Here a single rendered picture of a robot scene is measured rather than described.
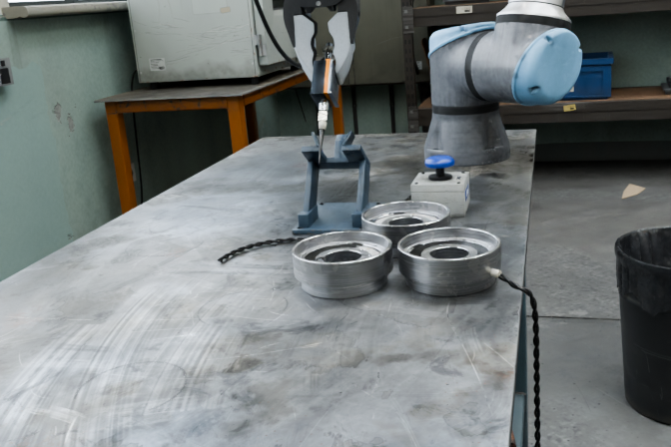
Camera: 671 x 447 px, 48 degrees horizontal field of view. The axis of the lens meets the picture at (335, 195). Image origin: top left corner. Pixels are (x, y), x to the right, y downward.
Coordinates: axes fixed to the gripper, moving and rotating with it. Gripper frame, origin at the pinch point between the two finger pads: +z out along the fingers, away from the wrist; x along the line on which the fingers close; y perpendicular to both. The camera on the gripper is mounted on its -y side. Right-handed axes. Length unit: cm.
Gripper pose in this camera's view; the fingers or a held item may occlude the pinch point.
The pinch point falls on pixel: (326, 75)
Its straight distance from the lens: 97.7
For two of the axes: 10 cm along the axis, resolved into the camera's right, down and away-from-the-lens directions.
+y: 2.4, -2.7, 9.3
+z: 0.8, 9.6, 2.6
